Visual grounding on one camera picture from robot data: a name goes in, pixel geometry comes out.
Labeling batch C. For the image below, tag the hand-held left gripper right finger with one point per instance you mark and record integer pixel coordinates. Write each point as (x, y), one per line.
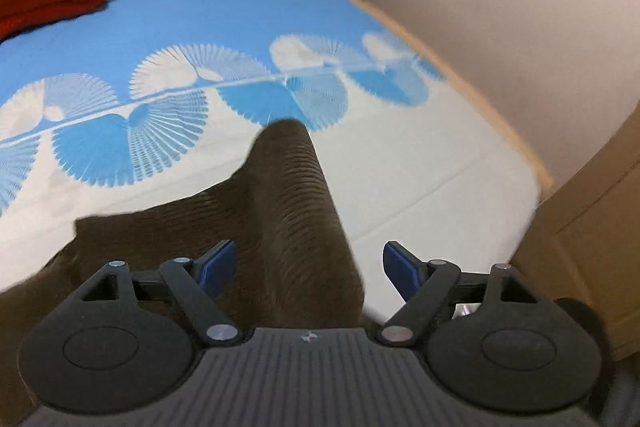
(400, 264)

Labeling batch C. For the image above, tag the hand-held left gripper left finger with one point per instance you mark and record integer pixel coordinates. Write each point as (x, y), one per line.
(220, 263)

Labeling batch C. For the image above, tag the wooden wardrobe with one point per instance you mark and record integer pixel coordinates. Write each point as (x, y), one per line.
(595, 227)

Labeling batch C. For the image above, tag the blue and white bed sheet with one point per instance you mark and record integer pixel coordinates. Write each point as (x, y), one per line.
(250, 17)

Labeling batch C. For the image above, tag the wooden bed frame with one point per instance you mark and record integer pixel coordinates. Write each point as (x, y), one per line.
(450, 72)

